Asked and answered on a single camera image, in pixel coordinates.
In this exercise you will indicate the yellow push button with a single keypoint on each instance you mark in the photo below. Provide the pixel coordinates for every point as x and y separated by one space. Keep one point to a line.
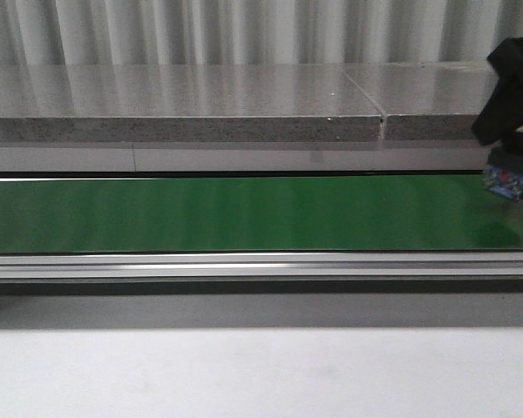
503 174

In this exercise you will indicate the aluminium conveyor side rail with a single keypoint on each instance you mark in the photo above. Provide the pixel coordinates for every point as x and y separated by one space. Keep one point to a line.
262 272

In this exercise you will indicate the grey stone slab left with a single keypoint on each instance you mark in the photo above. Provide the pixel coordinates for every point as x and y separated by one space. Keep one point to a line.
156 103

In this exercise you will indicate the green conveyor belt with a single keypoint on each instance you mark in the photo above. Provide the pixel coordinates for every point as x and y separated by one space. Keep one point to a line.
390 212

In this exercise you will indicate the grey corrugated curtain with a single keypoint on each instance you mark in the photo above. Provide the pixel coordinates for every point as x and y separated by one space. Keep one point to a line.
253 32

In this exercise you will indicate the grey stone slab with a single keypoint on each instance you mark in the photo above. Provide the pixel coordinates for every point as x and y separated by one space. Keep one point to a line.
156 103
425 101

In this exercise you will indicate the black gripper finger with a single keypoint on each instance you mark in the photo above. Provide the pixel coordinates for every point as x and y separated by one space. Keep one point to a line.
502 116

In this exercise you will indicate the grey stone slab right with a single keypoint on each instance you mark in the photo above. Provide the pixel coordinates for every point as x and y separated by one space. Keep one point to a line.
425 101

